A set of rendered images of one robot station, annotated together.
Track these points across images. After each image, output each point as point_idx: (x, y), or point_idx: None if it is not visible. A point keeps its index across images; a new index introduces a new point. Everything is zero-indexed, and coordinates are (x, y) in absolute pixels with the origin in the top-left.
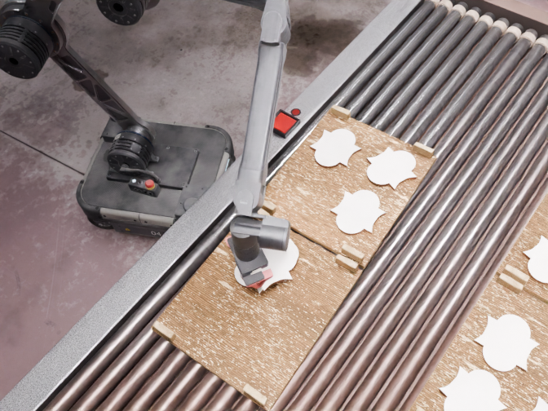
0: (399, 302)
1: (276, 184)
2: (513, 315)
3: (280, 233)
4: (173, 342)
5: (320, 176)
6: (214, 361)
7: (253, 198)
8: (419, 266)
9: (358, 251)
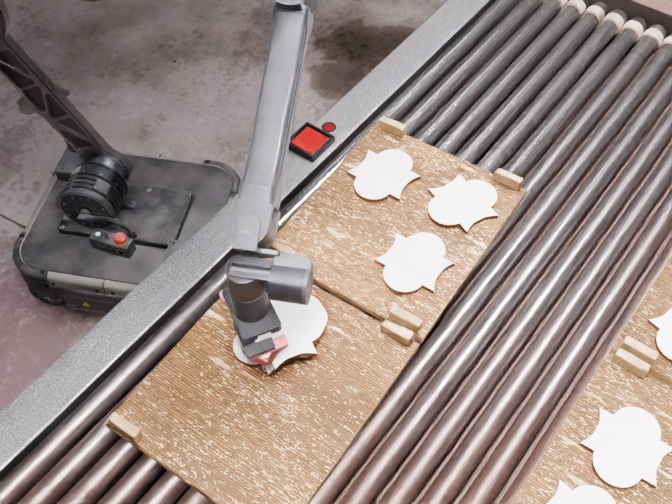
0: (473, 389)
1: (298, 223)
2: (636, 407)
3: (299, 277)
4: (138, 444)
5: (362, 213)
6: (197, 472)
7: (259, 225)
8: (502, 339)
9: (413, 316)
